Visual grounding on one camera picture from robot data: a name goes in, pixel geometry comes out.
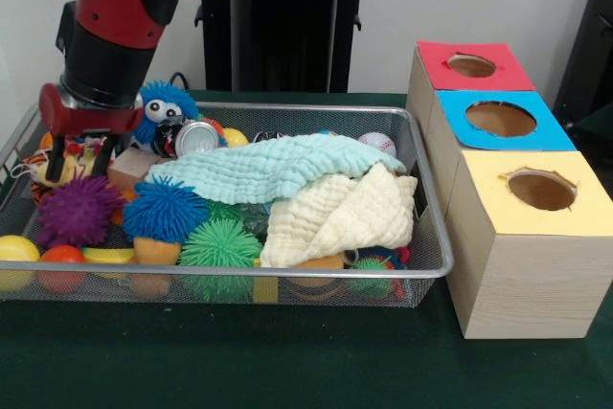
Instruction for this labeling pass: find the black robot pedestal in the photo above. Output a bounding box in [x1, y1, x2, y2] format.
[184, 0, 387, 93]

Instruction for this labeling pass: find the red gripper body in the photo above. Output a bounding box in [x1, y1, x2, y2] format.
[37, 82, 146, 137]

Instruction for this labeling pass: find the green spiky ball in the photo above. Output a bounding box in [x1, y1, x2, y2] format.
[177, 217, 263, 303]

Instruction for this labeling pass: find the red orange ball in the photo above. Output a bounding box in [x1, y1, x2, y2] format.
[37, 244, 90, 294]

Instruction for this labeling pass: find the dark green table cloth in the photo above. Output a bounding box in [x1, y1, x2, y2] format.
[0, 88, 613, 409]

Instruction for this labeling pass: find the white baseball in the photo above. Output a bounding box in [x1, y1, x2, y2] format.
[357, 131, 398, 159]

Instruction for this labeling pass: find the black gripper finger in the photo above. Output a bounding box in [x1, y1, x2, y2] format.
[90, 133, 117, 178]
[45, 133, 67, 184]

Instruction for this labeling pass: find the silver mesh bin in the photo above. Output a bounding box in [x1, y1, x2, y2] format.
[0, 97, 456, 308]

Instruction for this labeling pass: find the crushed soda can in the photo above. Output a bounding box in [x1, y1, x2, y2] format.
[155, 117, 222, 159]

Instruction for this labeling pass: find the purple spiky ball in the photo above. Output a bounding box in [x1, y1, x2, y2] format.
[35, 173, 126, 248]

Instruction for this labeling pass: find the mint green cloth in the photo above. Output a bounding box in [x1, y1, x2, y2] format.
[143, 134, 408, 204]

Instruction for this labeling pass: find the cream cloth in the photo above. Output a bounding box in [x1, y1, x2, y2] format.
[260, 162, 420, 269]

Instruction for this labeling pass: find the wooden box with three holes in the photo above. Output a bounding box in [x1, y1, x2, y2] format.
[405, 39, 613, 341]

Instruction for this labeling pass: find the yellow smooth ball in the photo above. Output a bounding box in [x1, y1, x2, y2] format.
[0, 235, 42, 291]

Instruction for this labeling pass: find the blue spiky ball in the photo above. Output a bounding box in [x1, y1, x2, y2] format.
[122, 174, 212, 245]

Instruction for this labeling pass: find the green cloth covered side table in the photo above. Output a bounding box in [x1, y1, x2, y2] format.
[569, 101, 613, 180]

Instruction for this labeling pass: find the blue fuzzy ball with eyes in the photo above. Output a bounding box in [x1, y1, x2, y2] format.
[131, 80, 200, 147]

